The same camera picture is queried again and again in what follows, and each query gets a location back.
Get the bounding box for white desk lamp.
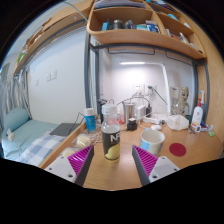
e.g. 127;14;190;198
119;60;173;116

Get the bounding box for flat round red coaster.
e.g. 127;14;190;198
168;142;187;158

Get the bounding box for white wall socket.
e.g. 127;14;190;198
133;83;156;96

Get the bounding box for teal pillow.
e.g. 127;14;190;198
2;107;31;133

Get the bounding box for wrapped pale bun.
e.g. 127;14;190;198
61;147;78;159
75;133;93;150

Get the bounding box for white pump bottle red top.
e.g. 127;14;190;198
190;98;205;128

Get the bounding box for small black charger cube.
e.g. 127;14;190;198
126;117;139;132

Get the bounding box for white wall switch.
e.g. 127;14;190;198
44;70;58;83

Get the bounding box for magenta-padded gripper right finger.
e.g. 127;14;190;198
131;144;181;188

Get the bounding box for white power strip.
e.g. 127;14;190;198
142;114;168;125

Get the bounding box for small white oval mouse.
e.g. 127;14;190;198
150;124;163;132

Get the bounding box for grey striped curtain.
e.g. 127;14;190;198
0;74;33;123

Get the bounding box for clear blue pump bottle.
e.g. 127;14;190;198
198;89;205;105

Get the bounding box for blue and white tube bottle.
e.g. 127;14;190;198
83;107;98;134

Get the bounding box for brown tree figurine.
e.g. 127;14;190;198
176;86;192;117

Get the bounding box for steel tumbler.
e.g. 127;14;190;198
122;100;137;125

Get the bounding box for clear bottle with dark label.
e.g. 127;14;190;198
100;103;122;164

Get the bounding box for black power adapter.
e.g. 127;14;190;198
145;105;153;118

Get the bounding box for wooden shelf unit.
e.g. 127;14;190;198
13;0;208;76

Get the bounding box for white power adapter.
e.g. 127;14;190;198
135;104;148;120

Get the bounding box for dark grey laptop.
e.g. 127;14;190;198
49;122;81;138

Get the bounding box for white cup with blue print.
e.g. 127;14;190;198
139;129;166;157

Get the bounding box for black electric shaver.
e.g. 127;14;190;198
97;98;108;118

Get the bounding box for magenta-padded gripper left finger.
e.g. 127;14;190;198
44;144;96;188

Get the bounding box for bed with checked blanket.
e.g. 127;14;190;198
0;118;73;165

